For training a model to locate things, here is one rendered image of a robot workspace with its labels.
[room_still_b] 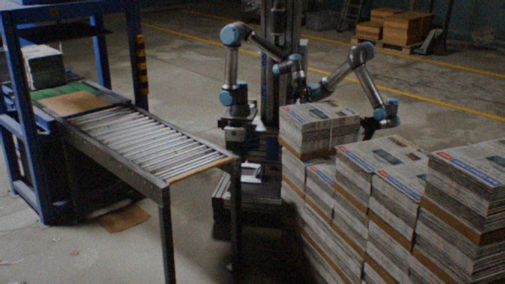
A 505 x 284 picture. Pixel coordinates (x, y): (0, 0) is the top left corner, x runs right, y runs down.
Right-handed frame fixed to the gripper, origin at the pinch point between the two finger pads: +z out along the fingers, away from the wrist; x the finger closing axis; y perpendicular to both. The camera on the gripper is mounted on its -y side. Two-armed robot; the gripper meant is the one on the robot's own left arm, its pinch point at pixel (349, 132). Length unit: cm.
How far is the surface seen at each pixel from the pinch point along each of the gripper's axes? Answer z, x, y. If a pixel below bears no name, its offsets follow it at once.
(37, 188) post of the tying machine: 187, -105, -53
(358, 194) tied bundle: 44, 76, 5
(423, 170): 23, 92, 21
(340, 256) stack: 44, 66, -35
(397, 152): 22, 71, 21
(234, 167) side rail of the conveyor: 76, -2, -11
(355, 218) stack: 43, 74, -8
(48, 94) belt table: 170, -168, -5
